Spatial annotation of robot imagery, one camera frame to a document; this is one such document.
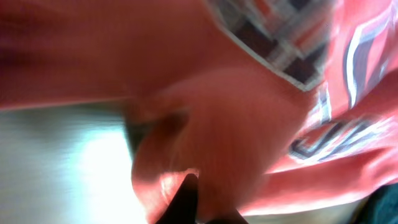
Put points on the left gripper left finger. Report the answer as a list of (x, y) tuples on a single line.
[(183, 207)]

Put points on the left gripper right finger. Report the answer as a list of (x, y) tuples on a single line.
[(230, 218)]

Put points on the orange printed t-shirt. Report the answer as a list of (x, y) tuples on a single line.
[(270, 106)]

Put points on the dark blue garment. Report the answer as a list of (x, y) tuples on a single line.
[(381, 207)]

